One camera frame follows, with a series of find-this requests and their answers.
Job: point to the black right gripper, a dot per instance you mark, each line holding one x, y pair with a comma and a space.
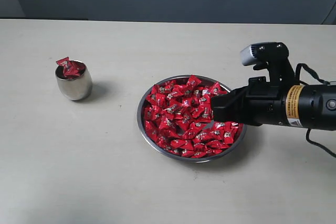
259, 103

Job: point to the stainless steel plate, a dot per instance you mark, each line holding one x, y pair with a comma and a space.
178, 122

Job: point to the red candy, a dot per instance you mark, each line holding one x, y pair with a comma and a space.
72, 69

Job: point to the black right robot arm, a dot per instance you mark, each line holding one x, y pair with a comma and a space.
310, 106

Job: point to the red candy sticking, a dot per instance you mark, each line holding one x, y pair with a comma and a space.
65, 63

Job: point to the stainless steel cup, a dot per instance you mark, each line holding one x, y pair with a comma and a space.
76, 88

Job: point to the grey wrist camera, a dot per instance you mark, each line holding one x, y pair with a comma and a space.
272, 56

